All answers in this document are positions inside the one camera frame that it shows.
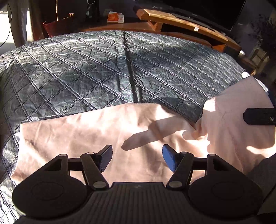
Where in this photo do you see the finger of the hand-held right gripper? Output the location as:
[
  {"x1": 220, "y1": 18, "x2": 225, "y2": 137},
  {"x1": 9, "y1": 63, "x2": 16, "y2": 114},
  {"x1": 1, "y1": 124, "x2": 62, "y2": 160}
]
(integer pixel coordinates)
[{"x1": 243, "y1": 108, "x2": 276, "y2": 125}]

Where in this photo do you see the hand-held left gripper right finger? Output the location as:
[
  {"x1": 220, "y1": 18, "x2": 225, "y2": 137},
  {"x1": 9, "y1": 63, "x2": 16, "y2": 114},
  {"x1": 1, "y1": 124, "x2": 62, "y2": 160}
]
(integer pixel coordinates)
[{"x1": 162, "y1": 144, "x2": 232, "y2": 190}]

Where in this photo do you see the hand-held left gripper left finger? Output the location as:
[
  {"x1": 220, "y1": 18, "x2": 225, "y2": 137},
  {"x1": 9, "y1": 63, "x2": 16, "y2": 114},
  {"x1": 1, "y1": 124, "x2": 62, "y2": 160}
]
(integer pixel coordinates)
[{"x1": 44, "y1": 145, "x2": 113, "y2": 190}]

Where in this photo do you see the pink garment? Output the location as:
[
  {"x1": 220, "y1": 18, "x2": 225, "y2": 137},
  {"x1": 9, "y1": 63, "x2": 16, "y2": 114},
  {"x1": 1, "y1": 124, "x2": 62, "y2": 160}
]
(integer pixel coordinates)
[{"x1": 11, "y1": 76, "x2": 276, "y2": 187}]

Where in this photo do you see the white folded garment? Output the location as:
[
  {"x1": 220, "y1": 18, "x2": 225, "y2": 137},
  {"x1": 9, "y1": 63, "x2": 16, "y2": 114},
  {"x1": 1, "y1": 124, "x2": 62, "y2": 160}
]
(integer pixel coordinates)
[{"x1": 242, "y1": 71, "x2": 269, "y2": 92}]

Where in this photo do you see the dark grey cloth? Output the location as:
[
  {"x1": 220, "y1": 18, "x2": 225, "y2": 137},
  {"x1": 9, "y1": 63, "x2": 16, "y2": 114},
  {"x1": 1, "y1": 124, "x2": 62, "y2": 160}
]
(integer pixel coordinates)
[{"x1": 246, "y1": 152, "x2": 276, "y2": 218}]

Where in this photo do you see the pale plant container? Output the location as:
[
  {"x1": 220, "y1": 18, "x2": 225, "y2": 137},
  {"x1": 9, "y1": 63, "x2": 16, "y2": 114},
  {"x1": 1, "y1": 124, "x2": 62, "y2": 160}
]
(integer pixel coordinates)
[{"x1": 251, "y1": 48, "x2": 270, "y2": 65}]

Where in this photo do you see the dark leafy plant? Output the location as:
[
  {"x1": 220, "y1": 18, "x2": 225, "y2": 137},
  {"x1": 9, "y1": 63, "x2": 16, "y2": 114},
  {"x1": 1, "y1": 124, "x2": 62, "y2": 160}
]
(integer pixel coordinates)
[{"x1": 252, "y1": 14, "x2": 276, "y2": 52}]

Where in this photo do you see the grey quilted bed cover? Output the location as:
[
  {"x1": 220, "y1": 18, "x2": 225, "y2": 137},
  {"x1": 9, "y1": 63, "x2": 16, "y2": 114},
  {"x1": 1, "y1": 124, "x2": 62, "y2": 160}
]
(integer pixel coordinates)
[{"x1": 0, "y1": 30, "x2": 248, "y2": 224}]

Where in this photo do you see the black television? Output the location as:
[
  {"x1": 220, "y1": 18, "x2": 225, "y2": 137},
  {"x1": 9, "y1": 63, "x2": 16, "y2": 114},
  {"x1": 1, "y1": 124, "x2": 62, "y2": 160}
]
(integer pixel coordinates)
[{"x1": 138, "y1": 0, "x2": 247, "y2": 33}]

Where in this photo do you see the low wooden cabinet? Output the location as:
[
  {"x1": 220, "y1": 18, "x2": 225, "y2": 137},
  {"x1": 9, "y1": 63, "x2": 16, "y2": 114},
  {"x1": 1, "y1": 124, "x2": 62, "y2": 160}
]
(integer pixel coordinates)
[{"x1": 81, "y1": 20, "x2": 258, "y2": 76}]

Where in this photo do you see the wooden television riser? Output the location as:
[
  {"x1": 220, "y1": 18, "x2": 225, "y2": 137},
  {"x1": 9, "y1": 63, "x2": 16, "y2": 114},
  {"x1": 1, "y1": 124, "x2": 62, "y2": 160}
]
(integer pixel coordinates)
[{"x1": 134, "y1": 8, "x2": 242, "y2": 53}]

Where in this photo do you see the red plant pot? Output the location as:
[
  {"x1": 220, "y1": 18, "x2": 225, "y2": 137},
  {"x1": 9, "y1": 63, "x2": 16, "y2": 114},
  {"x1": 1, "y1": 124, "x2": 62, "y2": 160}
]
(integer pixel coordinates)
[{"x1": 43, "y1": 13, "x2": 75, "y2": 37}]

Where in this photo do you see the orange tissue box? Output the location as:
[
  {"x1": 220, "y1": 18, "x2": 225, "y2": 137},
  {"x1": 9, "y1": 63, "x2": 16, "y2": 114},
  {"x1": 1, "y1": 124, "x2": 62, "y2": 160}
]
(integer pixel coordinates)
[{"x1": 107, "y1": 12, "x2": 124, "y2": 23}]

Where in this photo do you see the black tabletop device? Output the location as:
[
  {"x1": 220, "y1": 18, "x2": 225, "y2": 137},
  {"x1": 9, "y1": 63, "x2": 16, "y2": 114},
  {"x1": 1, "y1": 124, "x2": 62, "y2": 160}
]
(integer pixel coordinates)
[{"x1": 85, "y1": 0, "x2": 100, "y2": 21}]

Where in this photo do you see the beige curtain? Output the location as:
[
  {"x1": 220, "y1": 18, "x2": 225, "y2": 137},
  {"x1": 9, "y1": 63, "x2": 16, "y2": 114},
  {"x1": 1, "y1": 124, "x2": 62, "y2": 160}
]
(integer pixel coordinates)
[{"x1": 6, "y1": 0, "x2": 46, "y2": 47}]

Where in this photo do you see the black cable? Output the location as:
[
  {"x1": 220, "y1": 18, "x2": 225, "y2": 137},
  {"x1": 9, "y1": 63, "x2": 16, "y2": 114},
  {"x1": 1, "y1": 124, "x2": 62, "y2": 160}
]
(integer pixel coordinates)
[{"x1": 0, "y1": 0, "x2": 12, "y2": 48}]

